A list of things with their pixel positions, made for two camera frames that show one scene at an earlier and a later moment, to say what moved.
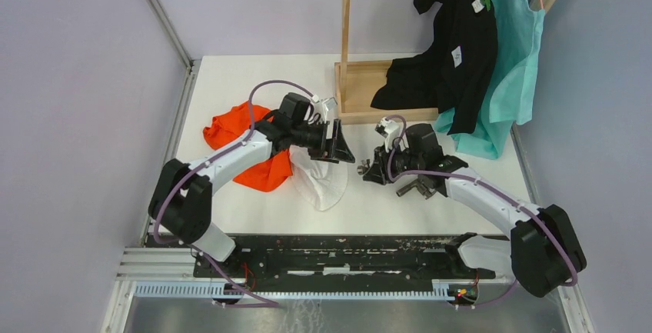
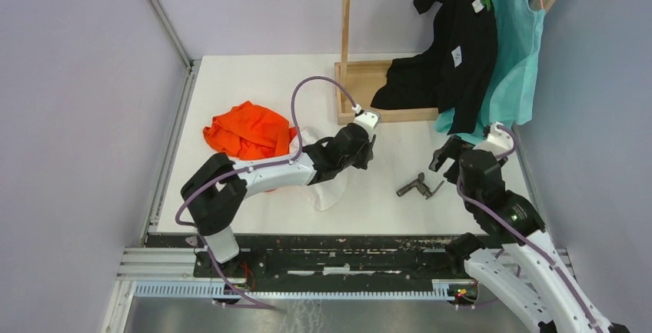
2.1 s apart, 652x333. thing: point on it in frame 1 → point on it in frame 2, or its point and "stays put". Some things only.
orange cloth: (231, 125) stays put
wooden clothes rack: (357, 82) stays put
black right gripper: (377, 171) → (452, 144)
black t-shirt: (454, 75) stays put
